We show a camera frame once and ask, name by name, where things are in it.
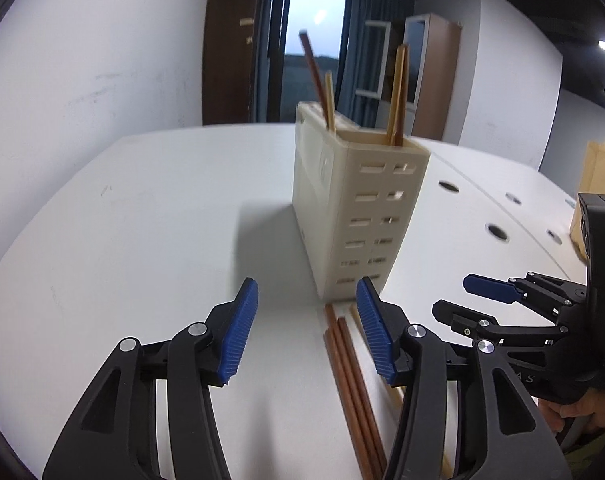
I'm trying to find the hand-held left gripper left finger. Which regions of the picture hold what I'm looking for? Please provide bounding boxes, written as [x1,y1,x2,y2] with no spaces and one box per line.
[42,277,260,480]

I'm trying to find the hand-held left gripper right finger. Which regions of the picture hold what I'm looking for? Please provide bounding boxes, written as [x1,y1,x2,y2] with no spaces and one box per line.
[357,276,573,480]

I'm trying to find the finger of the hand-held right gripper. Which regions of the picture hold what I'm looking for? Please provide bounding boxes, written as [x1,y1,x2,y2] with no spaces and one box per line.
[431,299,567,351]
[463,272,589,320]

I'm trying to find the dark brown chopstick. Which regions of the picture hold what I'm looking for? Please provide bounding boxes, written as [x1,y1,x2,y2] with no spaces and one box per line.
[323,304,379,480]
[393,44,411,148]
[299,31,334,126]
[337,316,388,478]

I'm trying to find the cream slotted utensil holder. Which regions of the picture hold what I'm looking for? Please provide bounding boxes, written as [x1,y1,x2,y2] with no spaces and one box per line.
[292,101,431,302]

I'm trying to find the person's right hand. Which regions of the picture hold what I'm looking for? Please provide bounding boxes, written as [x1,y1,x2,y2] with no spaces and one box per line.
[540,389,605,432]

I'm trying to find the tan paper bag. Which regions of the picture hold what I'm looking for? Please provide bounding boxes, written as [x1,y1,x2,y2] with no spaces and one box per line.
[569,136,605,261]

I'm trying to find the wooden cabinet with glass door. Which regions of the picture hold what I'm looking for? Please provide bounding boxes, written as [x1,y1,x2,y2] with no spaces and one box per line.
[401,12,462,142]

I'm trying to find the white framed open window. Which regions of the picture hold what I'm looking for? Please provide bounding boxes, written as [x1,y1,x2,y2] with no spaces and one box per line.
[355,20,392,102]

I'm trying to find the brown wooden door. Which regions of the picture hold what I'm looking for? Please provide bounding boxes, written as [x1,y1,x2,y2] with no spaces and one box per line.
[201,0,263,126]

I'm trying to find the blue curtain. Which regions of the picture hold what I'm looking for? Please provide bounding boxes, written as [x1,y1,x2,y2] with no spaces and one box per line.
[339,0,416,133]

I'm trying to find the dark framed glass window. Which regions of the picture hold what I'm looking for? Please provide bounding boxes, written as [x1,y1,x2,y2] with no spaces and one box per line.
[260,0,356,123]

